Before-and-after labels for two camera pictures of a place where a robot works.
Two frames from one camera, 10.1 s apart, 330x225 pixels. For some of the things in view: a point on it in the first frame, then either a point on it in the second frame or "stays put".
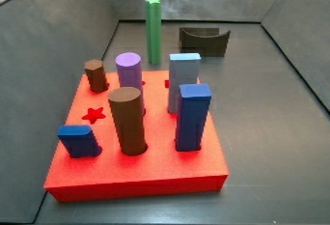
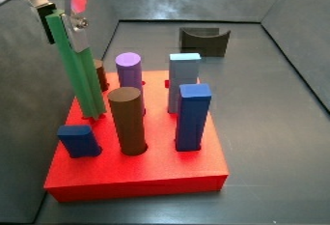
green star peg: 154,22 → 81,67
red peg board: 162,171 stays put
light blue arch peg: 184,73 stays put
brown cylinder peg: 126,101 stays put
